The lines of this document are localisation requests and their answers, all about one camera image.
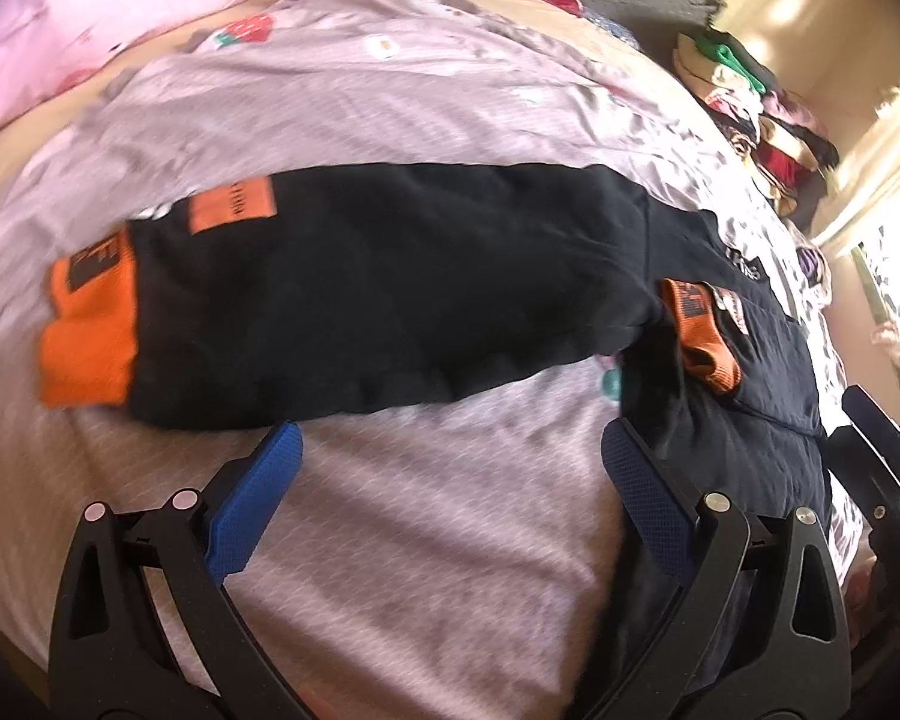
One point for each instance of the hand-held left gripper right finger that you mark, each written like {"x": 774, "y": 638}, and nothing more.
{"x": 645, "y": 502}

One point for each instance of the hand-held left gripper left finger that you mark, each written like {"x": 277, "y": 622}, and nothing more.
{"x": 259, "y": 495}

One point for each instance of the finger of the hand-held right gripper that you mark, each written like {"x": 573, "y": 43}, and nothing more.
{"x": 889, "y": 457}

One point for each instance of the black garment with orange cuffs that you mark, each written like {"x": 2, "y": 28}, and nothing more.
{"x": 390, "y": 277}

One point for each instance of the pile of folded clothes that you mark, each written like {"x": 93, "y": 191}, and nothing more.
{"x": 757, "y": 120}

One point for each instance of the floral curtain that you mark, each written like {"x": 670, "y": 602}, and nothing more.
{"x": 896, "y": 292}

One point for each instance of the lilac printed bed sheet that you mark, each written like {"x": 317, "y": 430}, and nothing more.
{"x": 420, "y": 540}

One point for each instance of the purple crumpled cloth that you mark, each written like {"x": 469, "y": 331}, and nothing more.
{"x": 811, "y": 266}

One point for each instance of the blue patterned pillow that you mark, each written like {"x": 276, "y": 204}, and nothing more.
{"x": 607, "y": 26}

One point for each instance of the pink quilt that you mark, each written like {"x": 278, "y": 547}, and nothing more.
{"x": 120, "y": 0}

